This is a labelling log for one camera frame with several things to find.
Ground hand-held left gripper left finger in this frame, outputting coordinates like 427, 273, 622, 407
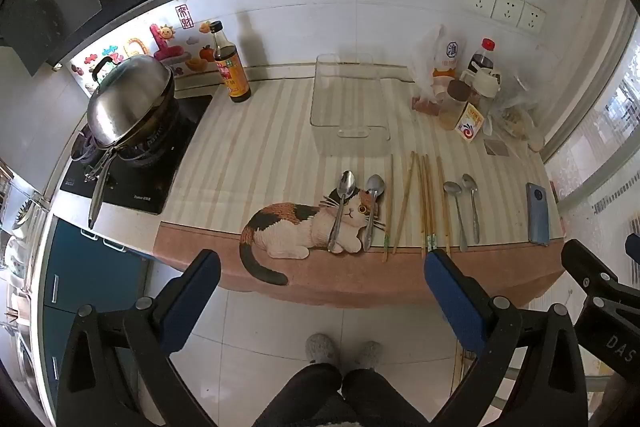
55, 248, 222, 427

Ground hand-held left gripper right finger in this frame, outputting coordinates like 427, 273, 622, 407
424, 249, 588, 427

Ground group of wooden chopsticks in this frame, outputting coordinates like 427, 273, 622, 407
381, 151, 452, 264

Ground steel spoon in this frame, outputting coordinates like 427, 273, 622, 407
461, 173, 482, 245
327, 170, 357, 253
443, 181, 470, 253
362, 174, 386, 252

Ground clear plastic container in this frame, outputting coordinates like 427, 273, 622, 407
309, 53, 393, 156

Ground blue smartphone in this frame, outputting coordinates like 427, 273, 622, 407
526, 182, 551, 247

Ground grey slipper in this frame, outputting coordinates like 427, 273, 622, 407
355, 341, 384, 371
306, 333, 340, 366

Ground blue kitchen cabinet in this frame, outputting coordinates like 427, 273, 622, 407
42, 217, 152, 408

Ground window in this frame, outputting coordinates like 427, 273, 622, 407
542, 2, 640, 268

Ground black gas stove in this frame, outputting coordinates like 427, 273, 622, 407
60, 93, 214, 216

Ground person's dark trousers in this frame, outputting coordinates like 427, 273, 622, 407
252, 363, 432, 427

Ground clear plastic bag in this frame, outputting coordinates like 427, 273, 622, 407
492, 76, 547, 154

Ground steel wok with lid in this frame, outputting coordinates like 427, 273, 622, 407
82, 79, 180, 230

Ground yellow carton box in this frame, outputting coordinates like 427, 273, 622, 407
455, 102, 489, 142

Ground striped table cover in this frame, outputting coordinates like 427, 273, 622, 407
152, 66, 567, 309

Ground jar with brown lid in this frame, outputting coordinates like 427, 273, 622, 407
439, 79, 473, 132

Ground pink brown packet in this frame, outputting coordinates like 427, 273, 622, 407
412, 94, 446, 116

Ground steel wok lid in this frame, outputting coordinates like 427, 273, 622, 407
87, 54, 176, 148

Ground dark bottle with red cap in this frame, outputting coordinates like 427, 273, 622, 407
467, 38, 501, 72

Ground dark sauce bottle yellow label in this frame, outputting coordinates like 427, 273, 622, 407
209, 21, 252, 104

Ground white plastic bag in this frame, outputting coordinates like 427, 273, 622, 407
410, 24, 469, 105

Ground colourful wall stickers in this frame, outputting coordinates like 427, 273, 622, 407
70, 4, 217, 94

